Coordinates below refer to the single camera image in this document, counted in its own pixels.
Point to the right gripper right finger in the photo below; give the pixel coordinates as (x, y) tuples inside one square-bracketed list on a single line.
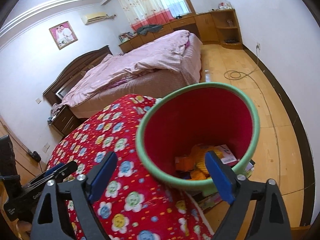
[(270, 219)]

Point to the orange small carton box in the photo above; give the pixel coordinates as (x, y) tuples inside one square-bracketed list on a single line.
[(184, 164)]

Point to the white box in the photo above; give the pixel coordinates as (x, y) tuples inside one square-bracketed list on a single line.
[(225, 155)]

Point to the framed wedding photo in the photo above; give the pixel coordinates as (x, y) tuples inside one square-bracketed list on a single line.
[(63, 34)]

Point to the bed mattress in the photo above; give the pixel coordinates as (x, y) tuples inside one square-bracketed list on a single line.
[(157, 84)]

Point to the dark wood headboard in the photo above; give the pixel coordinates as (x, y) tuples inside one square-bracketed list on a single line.
[(73, 70)]

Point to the yellow foam net back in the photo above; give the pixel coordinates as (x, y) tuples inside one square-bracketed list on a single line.
[(208, 158)]

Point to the red green trash bin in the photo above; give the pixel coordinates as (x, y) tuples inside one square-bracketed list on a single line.
[(209, 113)]

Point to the red smiley-flower quilt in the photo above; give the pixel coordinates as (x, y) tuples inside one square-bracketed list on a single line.
[(134, 205)]

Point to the wall air conditioner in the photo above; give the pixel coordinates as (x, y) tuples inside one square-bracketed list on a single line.
[(93, 17)]

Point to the dark wood nightstand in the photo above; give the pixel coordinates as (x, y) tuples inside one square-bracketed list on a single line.
[(65, 122)]

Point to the wooden wardrobe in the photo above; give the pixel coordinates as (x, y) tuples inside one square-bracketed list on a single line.
[(26, 167)]

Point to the wooden desk cabinet unit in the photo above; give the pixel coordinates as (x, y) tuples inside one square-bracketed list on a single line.
[(215, 27)]

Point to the orange foam net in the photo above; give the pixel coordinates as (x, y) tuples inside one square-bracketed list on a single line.
[(196, 174)]

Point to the dark clothes pile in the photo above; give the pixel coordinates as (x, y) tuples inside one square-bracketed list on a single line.
[(150, 28)]

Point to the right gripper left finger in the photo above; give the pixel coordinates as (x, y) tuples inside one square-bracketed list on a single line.
[(51, 219)]

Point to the pink bed quilt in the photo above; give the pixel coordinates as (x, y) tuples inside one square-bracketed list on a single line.
[(164, 53)]

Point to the floral curtain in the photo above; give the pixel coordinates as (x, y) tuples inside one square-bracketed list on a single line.
[(145, 12)]

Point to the person's left hand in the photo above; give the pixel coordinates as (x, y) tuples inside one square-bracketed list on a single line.
[(24, 229)]

